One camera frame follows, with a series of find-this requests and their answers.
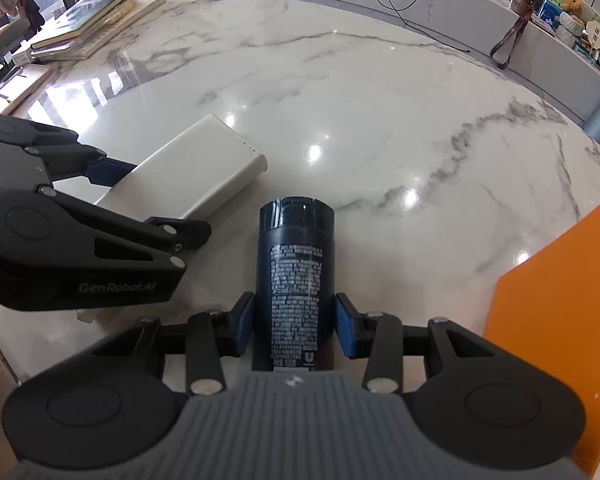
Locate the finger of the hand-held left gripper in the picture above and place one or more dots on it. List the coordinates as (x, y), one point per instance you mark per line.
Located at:
(107, 170)
(180, 234)

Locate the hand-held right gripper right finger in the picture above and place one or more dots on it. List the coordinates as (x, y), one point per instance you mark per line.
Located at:
(347, 327)

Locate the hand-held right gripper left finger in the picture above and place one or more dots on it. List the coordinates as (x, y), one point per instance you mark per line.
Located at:
(242, 324)

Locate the long white box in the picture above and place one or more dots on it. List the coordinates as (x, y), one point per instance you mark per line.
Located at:
(195, 160)

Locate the dark blue bottle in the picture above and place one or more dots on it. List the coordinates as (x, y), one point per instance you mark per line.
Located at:
(295, 260)

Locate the orange cardboard box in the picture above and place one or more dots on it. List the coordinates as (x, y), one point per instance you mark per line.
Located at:
(555, 310)

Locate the light wooden board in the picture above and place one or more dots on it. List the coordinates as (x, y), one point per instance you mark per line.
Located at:
(20, 87)

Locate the stack of books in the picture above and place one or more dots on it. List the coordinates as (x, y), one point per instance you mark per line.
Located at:
(130, 25)

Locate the dark cover book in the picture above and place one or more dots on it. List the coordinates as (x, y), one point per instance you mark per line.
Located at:
(90, 10)

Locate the white round fan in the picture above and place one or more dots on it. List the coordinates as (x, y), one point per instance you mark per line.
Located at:
(596, 31)

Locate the brown teddy bear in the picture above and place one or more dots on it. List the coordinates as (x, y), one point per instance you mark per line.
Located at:
(573, 2)

